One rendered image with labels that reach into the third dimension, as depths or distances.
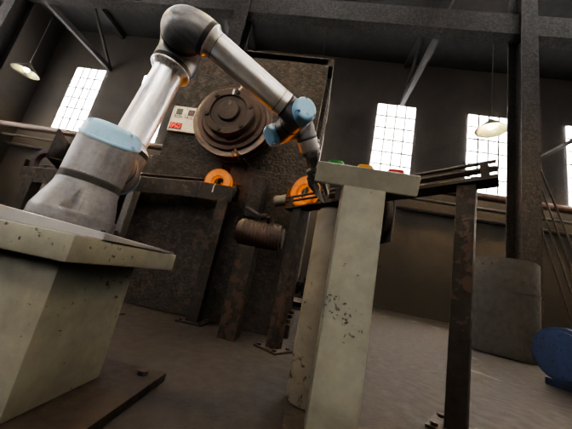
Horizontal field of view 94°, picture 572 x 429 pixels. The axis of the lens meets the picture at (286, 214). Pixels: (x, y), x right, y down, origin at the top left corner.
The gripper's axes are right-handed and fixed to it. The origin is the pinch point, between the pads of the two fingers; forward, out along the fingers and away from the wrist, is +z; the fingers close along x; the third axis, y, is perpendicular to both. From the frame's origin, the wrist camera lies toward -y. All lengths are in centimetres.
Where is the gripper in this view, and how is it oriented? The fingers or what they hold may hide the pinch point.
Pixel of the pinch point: (323, 199)
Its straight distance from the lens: 109.8
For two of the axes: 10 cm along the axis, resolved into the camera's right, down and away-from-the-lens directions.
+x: 9.5, -2.8, -1.2
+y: -0.4, 2.9, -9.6
